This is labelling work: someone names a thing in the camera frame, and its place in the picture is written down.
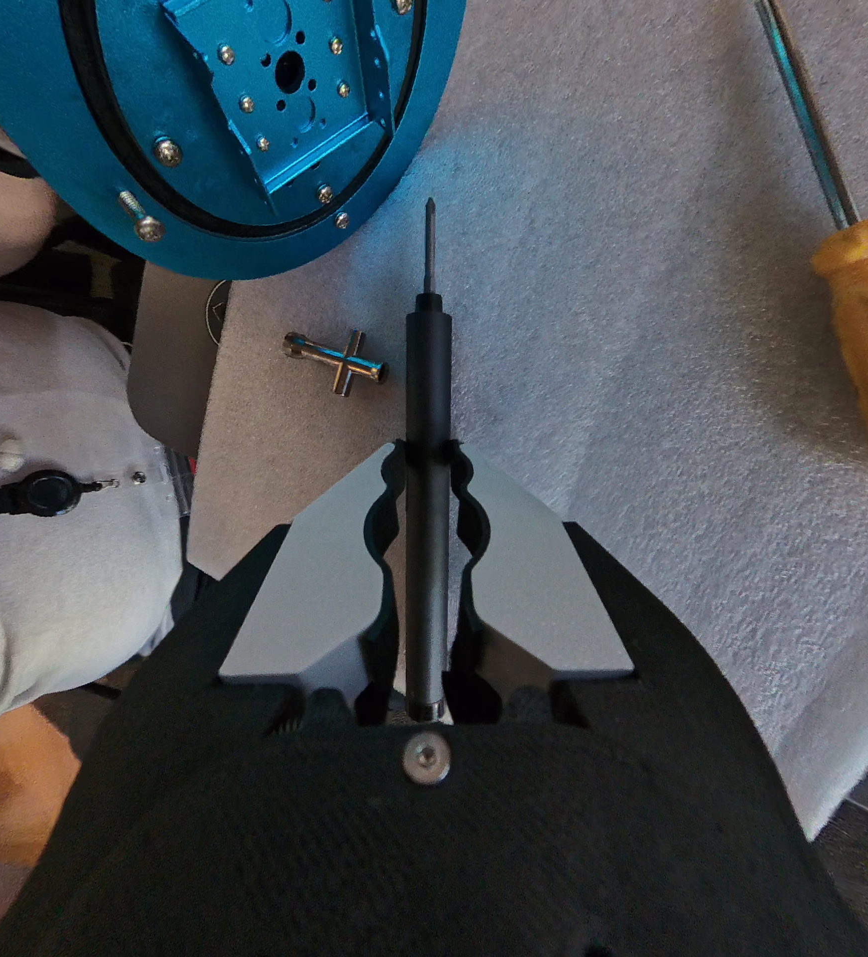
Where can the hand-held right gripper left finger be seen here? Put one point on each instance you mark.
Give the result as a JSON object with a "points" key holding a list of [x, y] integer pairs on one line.
{"points": [[307, 598]]}

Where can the metal cross wrench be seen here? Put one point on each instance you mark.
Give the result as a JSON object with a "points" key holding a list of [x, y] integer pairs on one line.
{"points": [[344, 366]]}

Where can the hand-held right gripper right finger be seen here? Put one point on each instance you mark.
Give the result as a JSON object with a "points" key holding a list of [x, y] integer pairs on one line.
{"points": [[553, 598]]}

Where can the white foam sheet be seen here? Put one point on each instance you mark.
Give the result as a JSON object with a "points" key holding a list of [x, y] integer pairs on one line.
{"points": [[628, 299]]}

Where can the blue round metal turntable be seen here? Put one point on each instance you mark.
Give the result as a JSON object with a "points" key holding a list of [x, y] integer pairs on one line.
{"points": [[15, 90]]}

